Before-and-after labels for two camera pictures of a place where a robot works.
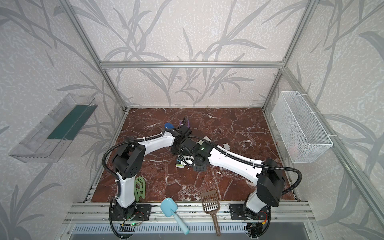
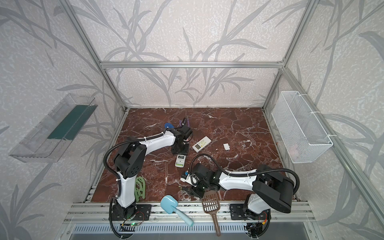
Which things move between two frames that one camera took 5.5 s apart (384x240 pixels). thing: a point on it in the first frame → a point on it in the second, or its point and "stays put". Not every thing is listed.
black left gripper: (177, 147) stays put
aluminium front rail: (190, 212) stays put
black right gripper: (197, 163) → (192, 190)
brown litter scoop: (211, 202) stays put
